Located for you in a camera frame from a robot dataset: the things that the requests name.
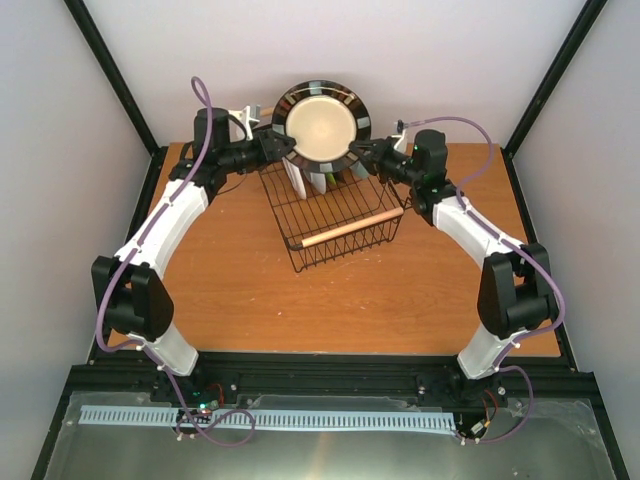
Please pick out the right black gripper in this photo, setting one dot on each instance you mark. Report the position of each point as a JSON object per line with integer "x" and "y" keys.
{"x": 376, "y": 150}

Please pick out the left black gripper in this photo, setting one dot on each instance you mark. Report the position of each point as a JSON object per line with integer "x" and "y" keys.
{"x": 268, "y": 147}

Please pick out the green striped rim plate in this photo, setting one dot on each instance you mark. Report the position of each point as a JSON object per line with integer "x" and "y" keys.
{"x": 295, "y": 176}

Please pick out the black rimmed beige plate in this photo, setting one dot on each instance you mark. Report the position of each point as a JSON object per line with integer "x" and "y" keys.
{"x": 324, "y": 118}

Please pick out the red and teal flower plate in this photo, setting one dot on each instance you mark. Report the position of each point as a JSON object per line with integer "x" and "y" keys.
{"x": 318, "y": 181}

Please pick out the black wire dish rack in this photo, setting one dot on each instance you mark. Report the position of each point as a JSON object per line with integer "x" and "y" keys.
{"x": 351, "y": 216}

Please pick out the mint green flower plate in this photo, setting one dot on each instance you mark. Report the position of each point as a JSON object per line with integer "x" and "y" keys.
{"x": 359, "y": 171}

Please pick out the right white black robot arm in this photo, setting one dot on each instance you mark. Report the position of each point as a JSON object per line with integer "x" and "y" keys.
{"x": 517, "y": 295}

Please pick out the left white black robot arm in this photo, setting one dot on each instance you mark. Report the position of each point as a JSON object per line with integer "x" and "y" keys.
{"x": 134, "y": 308}

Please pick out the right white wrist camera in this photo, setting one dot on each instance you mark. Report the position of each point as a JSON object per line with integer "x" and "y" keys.
{"x": 400, "y": 137}

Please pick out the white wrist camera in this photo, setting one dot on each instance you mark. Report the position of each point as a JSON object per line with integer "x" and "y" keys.
{"x": 245, "y": 120}
{"x": 400, "y": 137}

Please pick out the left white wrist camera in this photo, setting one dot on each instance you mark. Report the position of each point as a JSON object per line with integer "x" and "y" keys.
{"x": 245, "y": 120}

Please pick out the right black frame post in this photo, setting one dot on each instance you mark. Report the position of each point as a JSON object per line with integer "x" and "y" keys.
{"x": 571, "y": 44}

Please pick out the black frame post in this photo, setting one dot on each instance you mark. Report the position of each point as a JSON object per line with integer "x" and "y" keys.
{"x": 89, "y": 30}
{"x": 571, "y": 44}

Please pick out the left black frame post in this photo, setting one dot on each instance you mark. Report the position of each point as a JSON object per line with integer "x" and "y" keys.
{"x": 89, "y": 30}

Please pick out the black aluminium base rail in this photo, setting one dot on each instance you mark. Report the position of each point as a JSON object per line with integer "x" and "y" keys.
{"x": 422, "y": 381}

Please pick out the light blue slotted cable duct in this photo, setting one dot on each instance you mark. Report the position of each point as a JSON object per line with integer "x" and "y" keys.
{"x": 272, "y": 420}

